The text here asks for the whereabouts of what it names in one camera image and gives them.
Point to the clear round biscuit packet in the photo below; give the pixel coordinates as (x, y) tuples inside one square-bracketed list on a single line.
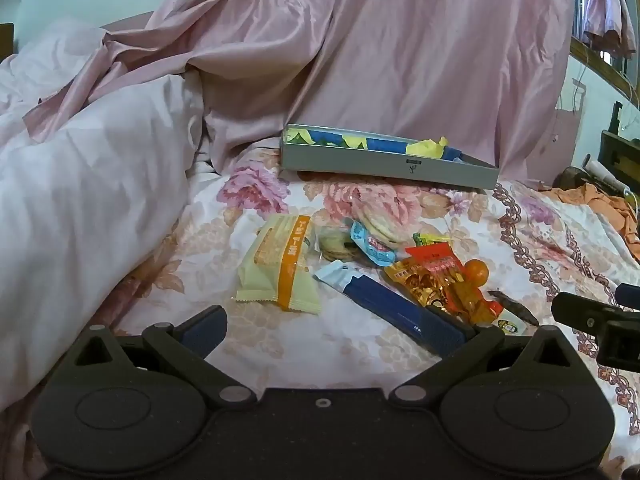
[(337, 247)]

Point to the small white sachet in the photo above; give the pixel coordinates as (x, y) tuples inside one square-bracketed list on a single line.
[(510, 326)]

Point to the wooden headboard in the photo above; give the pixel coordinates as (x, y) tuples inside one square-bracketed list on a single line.
[(6, 40)]

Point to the cream orange-striped cracker packet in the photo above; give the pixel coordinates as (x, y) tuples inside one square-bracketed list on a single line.
[(265, 270)]

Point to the clear pale cracker packet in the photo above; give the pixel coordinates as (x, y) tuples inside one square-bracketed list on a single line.
[(382, 227)]

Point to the dark wooden furniture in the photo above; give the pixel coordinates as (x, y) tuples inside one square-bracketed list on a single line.
[(620, 155)]

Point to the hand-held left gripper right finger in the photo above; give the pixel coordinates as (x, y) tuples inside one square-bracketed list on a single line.
[(477, 342)]

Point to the floral bedsheet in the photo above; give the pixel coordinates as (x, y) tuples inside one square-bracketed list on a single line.
[(550, 240)]

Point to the light blue snack packet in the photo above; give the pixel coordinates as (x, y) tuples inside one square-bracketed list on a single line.
[(372, 250)]

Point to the pink satin sheet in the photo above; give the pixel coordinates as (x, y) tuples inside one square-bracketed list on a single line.
[(400, 60)]

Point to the grey cardboard box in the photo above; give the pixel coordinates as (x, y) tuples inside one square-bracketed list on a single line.
[(350, 162)]

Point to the green and yellow candy packet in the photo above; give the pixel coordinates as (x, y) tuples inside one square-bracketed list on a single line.
[(430, 240)]

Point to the long dark blue packet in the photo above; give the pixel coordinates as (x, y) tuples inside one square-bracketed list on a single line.
[(390, 307)]

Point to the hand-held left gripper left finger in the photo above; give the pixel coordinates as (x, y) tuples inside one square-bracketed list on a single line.
[(202, 332)]

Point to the red snack packet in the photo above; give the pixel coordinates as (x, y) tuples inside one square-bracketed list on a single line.
[(440, 265)]

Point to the small dark packet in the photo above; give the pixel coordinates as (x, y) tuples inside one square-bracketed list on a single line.
[(515, 307)]

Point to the gold snack packet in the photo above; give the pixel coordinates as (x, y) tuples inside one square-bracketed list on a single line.
[(415, 280)]

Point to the orange mandarin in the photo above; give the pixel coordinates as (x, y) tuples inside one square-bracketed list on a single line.
[(476, 272)]

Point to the orange cloth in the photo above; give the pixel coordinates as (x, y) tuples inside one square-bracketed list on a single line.
[(600, 200)]

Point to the blue and yellow paper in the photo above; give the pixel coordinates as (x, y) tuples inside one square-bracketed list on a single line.
[(390, 146)]

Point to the hanging pink garment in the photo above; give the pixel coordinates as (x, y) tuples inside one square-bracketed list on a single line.
[(607, 5)]

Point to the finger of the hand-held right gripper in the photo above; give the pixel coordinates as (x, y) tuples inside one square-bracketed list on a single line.
[(580, 310), (630, 294)]

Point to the white quilt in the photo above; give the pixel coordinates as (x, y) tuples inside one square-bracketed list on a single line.
[(75, 185)]

